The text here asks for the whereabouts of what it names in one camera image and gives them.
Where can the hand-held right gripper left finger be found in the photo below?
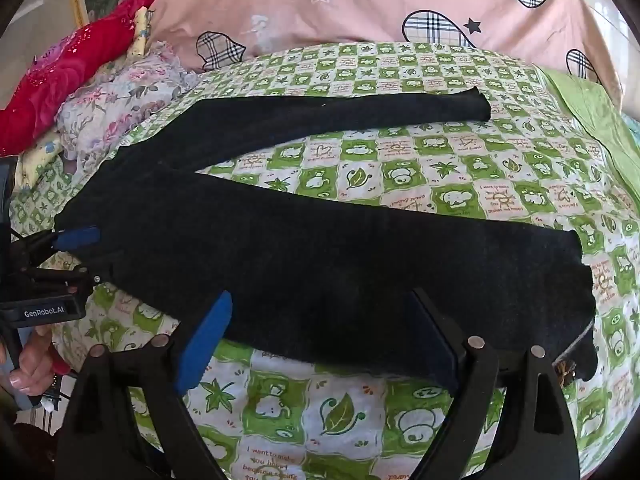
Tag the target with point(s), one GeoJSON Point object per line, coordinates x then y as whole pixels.
{"type": "Point", "coordinates": [206, 345]}

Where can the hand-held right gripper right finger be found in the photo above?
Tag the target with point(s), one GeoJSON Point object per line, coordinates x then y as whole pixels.
{"type": "Point", "coordinates": [436, 345]}

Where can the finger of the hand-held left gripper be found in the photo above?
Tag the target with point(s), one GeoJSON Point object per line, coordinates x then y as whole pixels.
{"type": "Point", "coordinates": [75, 238]}
{"type": "Point", "coordinates": [70, 279]}

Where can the black pants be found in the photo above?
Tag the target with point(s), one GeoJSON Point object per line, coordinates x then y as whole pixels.
{"type": "Point", "coordinates": [300, 260]}

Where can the person's left hand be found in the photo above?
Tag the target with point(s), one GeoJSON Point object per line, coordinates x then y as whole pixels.
{"type": "Point", "coordinates": [32, 372]}

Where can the floral ruffled cloth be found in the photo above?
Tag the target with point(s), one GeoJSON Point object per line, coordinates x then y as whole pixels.
{"type": "Point", "coordinates": [125, 95]}

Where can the red sequined garment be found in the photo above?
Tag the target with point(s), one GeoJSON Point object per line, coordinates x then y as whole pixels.
{"type": "Point", "coordinates": [55, 75]}

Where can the green patterned bed sheet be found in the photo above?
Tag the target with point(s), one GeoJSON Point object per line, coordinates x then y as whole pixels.
{"type": "Point", "coordinates": [400, 170]}

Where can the yellow floral cloth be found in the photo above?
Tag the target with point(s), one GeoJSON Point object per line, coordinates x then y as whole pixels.
{"type": "Point", "coordinates": [141, 35]}

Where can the plain green cloth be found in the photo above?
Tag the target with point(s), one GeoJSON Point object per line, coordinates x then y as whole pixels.
{"type": "Point", "coordinates": [595, 110]}

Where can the pink quilt with plaid hearts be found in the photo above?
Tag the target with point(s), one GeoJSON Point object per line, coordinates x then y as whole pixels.
{"type": "Point", "coordinates": [375, 5]}

